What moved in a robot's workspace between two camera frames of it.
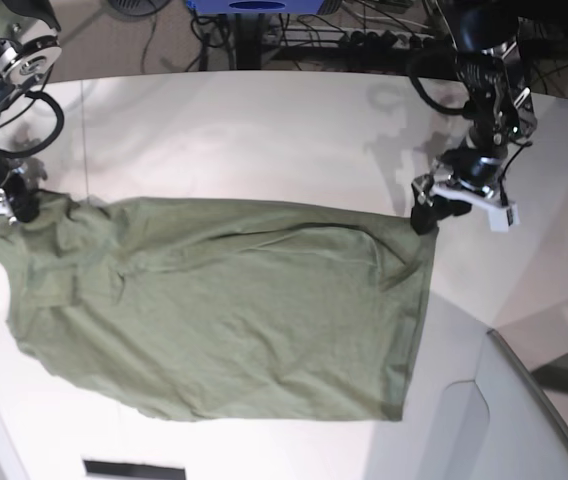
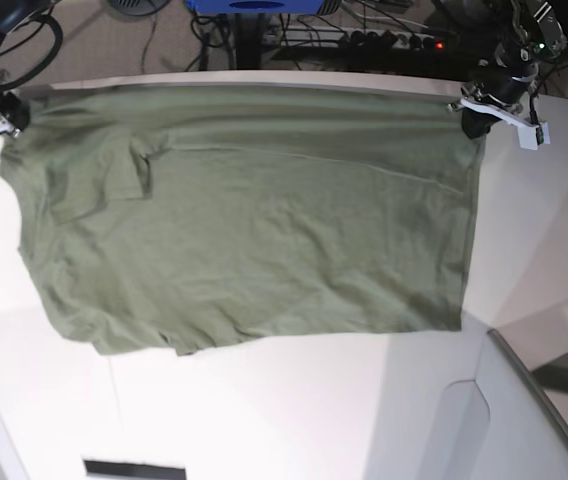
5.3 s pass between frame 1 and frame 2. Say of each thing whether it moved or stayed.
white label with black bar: stayed
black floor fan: stayed
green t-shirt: moved
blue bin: stayed
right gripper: moved
